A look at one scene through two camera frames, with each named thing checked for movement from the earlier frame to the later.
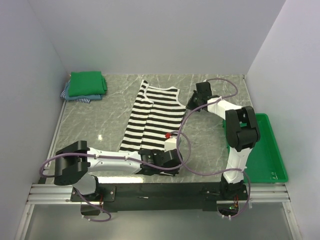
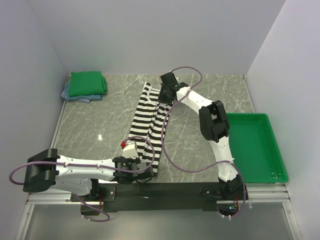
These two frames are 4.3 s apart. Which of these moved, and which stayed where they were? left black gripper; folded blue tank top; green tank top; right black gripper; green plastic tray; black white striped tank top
Moved: right black gripper; black white striped tank top; left black gripper
Stayed: folded blue tank top; green tank top; green plastic tray
